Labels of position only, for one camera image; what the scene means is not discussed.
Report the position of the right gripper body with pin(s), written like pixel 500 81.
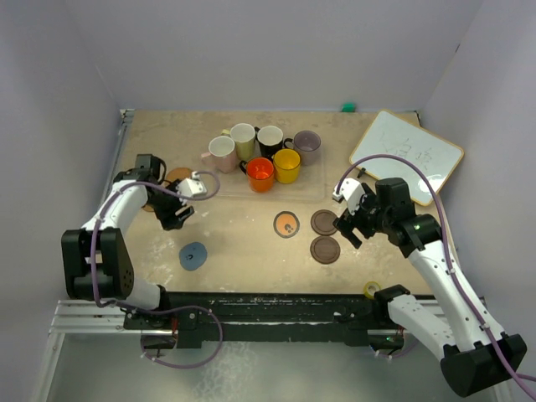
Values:
pixel 366 219

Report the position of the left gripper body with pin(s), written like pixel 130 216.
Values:
pixel 166 205

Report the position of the dark wooden coaster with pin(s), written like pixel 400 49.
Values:
pixel 325 249
pixel 322 222

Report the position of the blue smiley coaster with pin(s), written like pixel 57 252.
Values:
pixel 192 256

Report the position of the orange black rimmed coaster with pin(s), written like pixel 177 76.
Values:
pixel 286 224

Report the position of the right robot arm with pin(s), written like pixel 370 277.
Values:
pixel 473 349

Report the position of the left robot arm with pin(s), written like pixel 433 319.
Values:
pixel 97 266

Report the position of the clear plastic tray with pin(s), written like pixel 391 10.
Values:
pixel 309 186

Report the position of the yellow tape roll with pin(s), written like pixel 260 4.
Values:
pixel 370 288

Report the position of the pink mug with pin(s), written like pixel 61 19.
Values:
pixel 221 154

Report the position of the small whiteboard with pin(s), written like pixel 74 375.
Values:
pixel 389 134

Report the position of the purple grey mug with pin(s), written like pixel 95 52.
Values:
pixel 307 144

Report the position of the yellow mug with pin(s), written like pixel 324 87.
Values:
pixel 287 164

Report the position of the orange mug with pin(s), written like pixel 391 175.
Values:
pixel 260 173

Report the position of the olive green mug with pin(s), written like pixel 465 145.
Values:
pixel 243 135

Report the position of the green object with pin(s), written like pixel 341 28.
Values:
pixel 349 107

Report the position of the black mug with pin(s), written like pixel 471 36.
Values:
pixel 270 139

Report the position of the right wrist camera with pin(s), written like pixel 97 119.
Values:
pixel 351 191

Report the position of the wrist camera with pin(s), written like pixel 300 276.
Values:
pixel 351 191
pixel 191 187

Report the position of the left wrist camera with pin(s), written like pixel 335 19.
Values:
pixel 191 187

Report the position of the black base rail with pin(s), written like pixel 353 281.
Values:
pixel 199 317

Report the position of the aluminium frame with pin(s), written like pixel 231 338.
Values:
pixel 78 318

